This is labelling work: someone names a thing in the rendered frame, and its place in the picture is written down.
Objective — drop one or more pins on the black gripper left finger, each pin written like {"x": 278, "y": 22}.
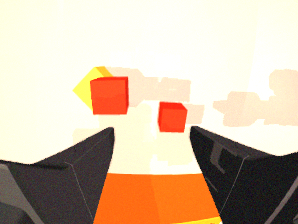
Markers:
{"x": 64, "y": 188}

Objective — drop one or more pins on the yellow cube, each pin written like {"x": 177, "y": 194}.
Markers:
{"x": 82, "y": 89}

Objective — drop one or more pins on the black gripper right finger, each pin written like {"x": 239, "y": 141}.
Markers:
{"x": 248, "y": 186}

